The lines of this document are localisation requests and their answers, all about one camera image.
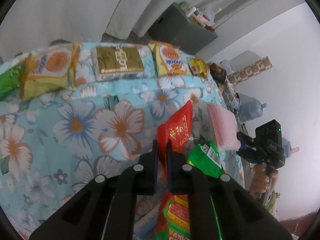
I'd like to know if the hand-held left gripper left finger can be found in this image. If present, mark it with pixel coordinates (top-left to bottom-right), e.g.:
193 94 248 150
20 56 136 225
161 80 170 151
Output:
29 139 159 240

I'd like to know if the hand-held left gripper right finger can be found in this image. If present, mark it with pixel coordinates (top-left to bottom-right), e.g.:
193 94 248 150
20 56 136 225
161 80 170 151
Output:
167 139 293 240

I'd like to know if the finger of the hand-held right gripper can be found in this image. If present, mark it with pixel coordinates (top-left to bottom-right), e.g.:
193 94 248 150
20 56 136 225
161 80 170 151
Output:
236 131 256 146
236 142 263 165

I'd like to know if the pink foam piece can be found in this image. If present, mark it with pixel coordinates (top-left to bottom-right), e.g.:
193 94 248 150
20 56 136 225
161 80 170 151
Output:
206 103 238 151

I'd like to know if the red snack packet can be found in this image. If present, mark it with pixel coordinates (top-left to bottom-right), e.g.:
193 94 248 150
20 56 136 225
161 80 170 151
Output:
157 100 194 184

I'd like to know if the person's right hand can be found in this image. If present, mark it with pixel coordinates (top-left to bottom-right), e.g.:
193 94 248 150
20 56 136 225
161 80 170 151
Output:
249 163 278 201

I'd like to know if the blue water jug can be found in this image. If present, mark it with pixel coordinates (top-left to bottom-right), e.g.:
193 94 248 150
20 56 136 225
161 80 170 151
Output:
238 99 268 122

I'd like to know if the red and green snack wrapper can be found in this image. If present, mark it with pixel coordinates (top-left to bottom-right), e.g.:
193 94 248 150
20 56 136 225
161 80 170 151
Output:
154 192 191 240

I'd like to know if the small yellow packet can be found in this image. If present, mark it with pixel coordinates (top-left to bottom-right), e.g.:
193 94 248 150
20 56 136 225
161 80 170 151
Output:
187 58 211 79

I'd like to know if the floral light blue blanket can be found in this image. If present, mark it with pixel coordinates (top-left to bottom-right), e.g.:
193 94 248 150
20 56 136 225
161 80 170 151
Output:
0 40 245 240

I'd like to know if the yellow orange noodle packet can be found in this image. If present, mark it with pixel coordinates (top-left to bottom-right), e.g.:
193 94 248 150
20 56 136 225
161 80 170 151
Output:
148 41 190 78

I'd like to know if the gold foil packet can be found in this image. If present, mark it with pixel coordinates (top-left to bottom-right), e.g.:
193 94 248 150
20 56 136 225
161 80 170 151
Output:
91 45 145 82

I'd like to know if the white plastic bag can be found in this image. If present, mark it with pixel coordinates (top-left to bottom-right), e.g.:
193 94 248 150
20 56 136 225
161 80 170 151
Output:
203 4 216 26

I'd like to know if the dark grey cabinet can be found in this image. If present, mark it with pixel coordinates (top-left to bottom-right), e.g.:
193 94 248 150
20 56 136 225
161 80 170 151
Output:
147 2 218 55

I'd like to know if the clutter of small packets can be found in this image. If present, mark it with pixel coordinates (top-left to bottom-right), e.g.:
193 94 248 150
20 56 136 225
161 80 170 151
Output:
179 1 215 32

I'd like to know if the large yellow orange snack packet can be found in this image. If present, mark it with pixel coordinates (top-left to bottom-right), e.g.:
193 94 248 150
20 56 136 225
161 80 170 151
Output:
19 43 81 101

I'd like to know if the green snack packet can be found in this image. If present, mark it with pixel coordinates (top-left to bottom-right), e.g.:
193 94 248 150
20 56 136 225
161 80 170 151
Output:
0 62 27 101

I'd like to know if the grey white curtain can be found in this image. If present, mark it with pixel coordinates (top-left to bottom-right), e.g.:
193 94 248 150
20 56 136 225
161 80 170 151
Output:
0 0 285 55

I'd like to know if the black cable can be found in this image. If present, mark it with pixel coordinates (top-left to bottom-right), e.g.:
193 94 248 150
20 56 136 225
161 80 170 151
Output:
229 92 241 114

